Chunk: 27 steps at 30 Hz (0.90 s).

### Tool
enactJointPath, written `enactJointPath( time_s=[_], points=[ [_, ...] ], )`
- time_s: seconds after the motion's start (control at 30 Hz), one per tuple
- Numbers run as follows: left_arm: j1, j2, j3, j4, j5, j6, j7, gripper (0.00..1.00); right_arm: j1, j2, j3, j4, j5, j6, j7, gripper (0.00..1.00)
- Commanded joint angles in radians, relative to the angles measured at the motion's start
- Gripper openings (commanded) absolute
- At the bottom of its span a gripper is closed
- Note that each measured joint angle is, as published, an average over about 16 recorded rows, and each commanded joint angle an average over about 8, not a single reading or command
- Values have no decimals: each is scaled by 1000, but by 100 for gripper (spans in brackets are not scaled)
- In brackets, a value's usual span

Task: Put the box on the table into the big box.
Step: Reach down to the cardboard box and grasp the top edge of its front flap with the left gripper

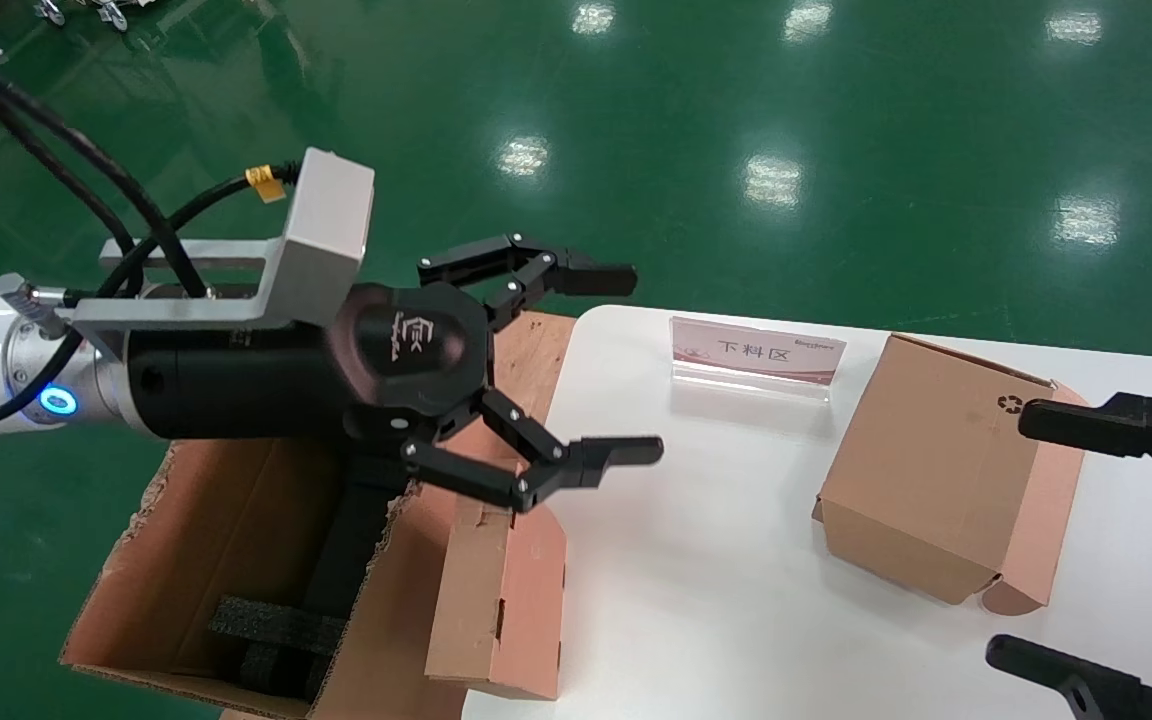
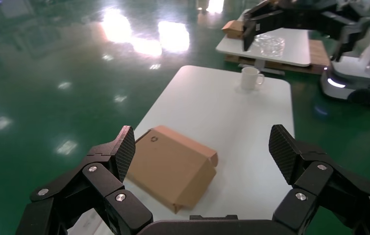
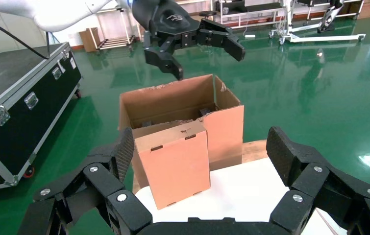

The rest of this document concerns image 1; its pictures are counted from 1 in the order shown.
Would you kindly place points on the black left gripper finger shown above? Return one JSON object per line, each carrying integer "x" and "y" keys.
{"x": 616, "y": 452}
{"x": 591, "y": 278}

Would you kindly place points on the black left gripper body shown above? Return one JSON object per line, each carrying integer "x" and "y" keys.
{"x": 236, "y": 385}

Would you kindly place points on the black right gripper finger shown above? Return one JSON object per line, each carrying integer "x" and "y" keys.
{"x": 1136, "y": 425}
{"x": 1086, "y": 685}

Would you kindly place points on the narrow small cardboard box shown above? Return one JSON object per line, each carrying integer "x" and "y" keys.
{"x": 496, "y": 600}

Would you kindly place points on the big open cardboard box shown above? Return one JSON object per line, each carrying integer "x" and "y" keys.
{"x": 226, "y": 520}

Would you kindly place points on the cardboard box with recycling mark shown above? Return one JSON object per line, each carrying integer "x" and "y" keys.
{"x": 936, "y": 470}

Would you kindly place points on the clear acrylic sign stand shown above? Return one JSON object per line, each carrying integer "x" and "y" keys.
{"x": 756, "y": 350}

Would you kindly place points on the long black foam insert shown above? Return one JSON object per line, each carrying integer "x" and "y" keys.
{"x": 356, "y": 540}

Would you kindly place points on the short black foam bar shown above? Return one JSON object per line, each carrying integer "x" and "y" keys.
{"x": 276, "y": 640}

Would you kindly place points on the grey caster wheel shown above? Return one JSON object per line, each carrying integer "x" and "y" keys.
{"x": 48, "y": 10}
{"x": 112, "y": 14}

